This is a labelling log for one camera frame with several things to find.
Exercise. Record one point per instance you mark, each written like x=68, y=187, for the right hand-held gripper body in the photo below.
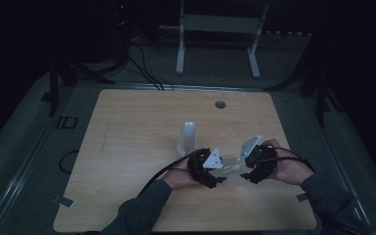
x=262, y=161

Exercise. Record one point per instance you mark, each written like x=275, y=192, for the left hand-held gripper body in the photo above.
x=202, y=166

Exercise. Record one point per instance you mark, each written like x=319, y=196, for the single clear plastic cup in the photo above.
x=232, y=165

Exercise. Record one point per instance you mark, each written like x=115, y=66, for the clear plastic bottle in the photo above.
x=187, y=135

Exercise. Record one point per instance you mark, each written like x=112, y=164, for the person's left hand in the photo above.
x=178, y=178

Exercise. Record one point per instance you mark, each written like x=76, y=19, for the person's right hand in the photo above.
x=290, y=169

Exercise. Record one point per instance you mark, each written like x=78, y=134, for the grey tape piece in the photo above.
x=65, y=201
x=302, y=197

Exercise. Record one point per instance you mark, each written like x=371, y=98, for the black tripod stand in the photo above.
x=320, y=98
x=54, y=88

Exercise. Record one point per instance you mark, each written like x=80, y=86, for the white metal stand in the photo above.
x=180, y=49

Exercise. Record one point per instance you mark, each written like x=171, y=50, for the dark equipment tower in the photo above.
x=121, y=29

